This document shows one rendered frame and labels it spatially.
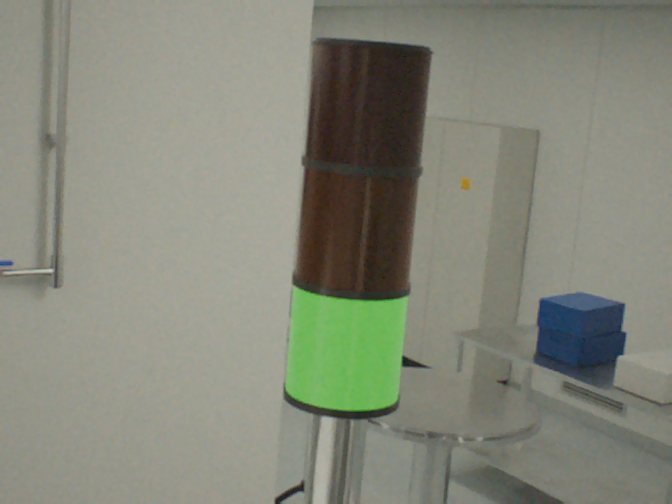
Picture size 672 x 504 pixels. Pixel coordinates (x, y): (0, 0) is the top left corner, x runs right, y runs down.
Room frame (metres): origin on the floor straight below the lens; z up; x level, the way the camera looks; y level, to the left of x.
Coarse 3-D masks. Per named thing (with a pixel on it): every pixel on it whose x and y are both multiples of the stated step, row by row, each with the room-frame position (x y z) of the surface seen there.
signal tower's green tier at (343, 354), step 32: (320, 320) 0.38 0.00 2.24; (352, 320) 0.38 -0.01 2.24; (384, 320) 0.39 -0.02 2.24; (288, 352) 0.41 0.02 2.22; (320, 352) 0.38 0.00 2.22; (352, 352) 0.38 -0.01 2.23; (384, 352) 0.39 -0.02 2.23; (288, 384) 0.40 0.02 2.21; (320, 384) 0.38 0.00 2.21; (352, 384) 0.38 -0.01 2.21; (384, 384) 0.39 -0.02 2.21
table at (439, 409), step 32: (416, 384) 4.42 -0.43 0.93; (448, 384) 4.46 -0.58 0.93; (480, 384) 4.50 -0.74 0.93; (384, 416) 3.94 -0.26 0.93; (416, 416) 3.97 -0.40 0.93; (448, 416) 4.01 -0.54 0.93; (480, 416) 4.04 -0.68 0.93; (512, 416) 4.08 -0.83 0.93; (416, 448) 4.21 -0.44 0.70; (448, 448) 4.18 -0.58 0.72; (416, 480) 4.19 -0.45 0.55; (448, 480) 4.22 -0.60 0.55
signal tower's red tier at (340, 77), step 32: (320, 64) 0.39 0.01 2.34; (352, 64) 0.38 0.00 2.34; (384, 64) 0.38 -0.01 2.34; (416, 64) 0.39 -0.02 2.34; (320, 96) 0.39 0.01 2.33; (352, 96) 0.38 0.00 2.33; (384, 96) 0.38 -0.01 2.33; (416, 96) 0.39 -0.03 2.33; (320, 128) 0.39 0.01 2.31; (352, 128) 0.38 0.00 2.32; (384, 128) 0.38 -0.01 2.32; (416, 128) 0.39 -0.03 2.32; (320, 160) 0.39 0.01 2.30; (352, 160) 0.38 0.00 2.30; (384, 160) 0.38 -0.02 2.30; (416, 160) 0.39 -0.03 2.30
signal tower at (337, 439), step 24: (384, 48) 0.38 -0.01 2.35; (408, 48) 0.38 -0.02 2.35; (312, 168) 0.39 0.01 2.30; (336, 168) 0.38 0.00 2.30; (360, 168) 0.38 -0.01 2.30; (384, 168) 0.38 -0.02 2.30; (312, 288) 0.39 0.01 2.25; (408, 288) 0.40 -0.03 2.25; (312, 408) 0.38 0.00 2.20; (384, 408) 0.39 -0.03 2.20; (312, 432) 0.40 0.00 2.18; (336, 432) 0.39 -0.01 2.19; (360, 432) 0.40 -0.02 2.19; (312, 456) 0.40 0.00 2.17; (336, 456) 0.39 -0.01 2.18; (360, 456) 0.40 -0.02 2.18; (312, 480) 0.40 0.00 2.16; (336, 480) 0.39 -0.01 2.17; (360, 480) 0.40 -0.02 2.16
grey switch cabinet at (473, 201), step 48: (432, 144) 7.69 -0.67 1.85; (480, 144) 7.26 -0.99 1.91; (528, 144) 7.30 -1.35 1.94; (432, 192) 7.64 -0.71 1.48; (480, 192) 7.22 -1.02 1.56; (528, 192) 7.33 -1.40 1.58; (432, 240) 7.60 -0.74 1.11; (480, 240) 7.17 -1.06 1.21; (432, 288) 7.55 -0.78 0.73; (480, 288) 7.13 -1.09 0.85; (432, 336) 7.50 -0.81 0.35
